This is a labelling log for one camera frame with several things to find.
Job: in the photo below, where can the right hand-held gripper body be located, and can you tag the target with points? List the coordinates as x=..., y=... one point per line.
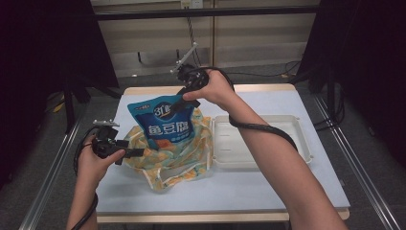
x=193, y=78

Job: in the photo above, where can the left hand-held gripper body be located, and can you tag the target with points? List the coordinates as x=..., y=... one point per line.
x=105, y=145

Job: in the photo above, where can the blue snack pouch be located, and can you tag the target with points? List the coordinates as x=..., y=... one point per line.
x=166, y=127

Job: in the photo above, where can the fruit-print cloth bag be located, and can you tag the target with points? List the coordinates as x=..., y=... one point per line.
x=178, y=159

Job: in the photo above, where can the white plastic tray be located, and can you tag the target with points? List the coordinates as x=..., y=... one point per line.
x=230, y=143

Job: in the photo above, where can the person's left hand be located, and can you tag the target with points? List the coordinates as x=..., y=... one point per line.
x=92, y=169

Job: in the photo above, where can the person's right hand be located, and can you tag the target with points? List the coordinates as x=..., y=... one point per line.
x=218, y=89

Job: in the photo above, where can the black horizontal bar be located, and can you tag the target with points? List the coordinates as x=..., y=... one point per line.
x=255, y=12

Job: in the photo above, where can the dark curtain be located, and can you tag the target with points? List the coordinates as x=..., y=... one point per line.
x=38, y=64
x=367, y=64

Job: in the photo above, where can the white wall socket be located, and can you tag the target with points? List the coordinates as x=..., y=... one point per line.
x=191, y=4

